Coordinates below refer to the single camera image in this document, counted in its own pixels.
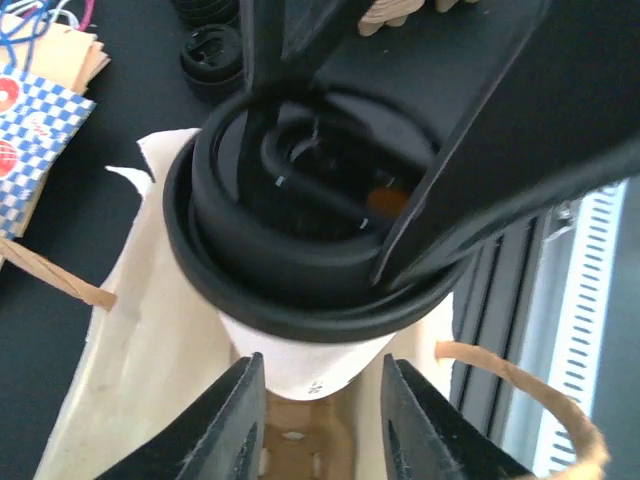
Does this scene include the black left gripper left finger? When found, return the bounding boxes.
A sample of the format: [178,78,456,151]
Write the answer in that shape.
[99,353,266,480]

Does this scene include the single white paper cup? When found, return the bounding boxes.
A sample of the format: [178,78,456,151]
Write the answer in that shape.
[219,312,394,401]

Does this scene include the single brown cup carrier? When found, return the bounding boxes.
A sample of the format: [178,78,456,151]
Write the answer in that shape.
[258,389,356,480]

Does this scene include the blue checkered paper bag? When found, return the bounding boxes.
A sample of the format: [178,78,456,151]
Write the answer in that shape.
[1,65,95,239]

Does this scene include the coloured bag handle cords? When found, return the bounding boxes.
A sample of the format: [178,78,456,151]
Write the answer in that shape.
[0,0,97,71]

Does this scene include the brown flat paper bag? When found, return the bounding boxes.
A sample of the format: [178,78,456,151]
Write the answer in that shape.
[13,23,111,94]

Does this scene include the light blue slotted cable duct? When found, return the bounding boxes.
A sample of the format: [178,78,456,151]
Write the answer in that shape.
[531,184,629,476]

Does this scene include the tall black lid stack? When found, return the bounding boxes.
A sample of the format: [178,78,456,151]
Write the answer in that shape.
[170,0,239,27]

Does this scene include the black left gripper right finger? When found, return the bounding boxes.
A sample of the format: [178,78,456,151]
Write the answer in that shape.
[380,354,531,480]

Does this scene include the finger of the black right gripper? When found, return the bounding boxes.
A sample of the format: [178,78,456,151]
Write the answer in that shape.
[237,0,381,171]
[372,1,639,288]

